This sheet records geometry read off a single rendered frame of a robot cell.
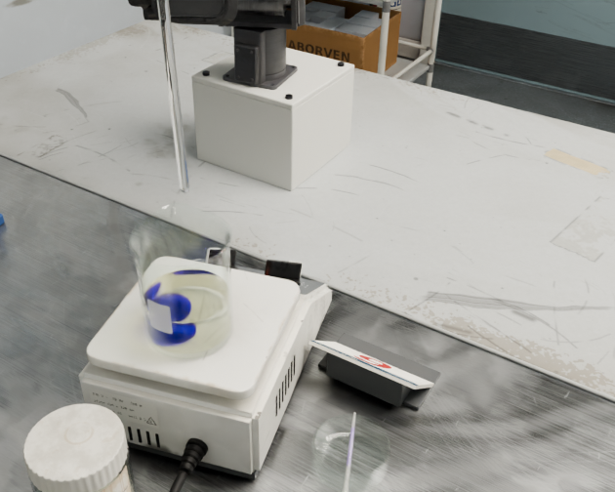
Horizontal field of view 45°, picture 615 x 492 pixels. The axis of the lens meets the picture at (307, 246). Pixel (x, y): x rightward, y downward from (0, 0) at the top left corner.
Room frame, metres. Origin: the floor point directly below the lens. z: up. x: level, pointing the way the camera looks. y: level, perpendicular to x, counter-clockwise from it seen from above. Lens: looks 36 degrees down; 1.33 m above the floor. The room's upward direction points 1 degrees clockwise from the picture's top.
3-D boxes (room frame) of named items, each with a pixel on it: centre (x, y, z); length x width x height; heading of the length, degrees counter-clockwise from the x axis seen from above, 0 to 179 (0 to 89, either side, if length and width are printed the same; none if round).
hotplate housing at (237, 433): (0.42, 0.07, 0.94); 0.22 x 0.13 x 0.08; 164
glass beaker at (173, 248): (0.38, 0.08, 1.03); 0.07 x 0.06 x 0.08; 16
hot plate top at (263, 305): (0.39, 0.08, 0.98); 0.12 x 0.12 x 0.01; 74
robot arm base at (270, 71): (0.78, 0.06, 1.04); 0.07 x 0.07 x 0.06; 68
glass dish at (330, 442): (0.34, -0.03, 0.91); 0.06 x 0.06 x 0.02
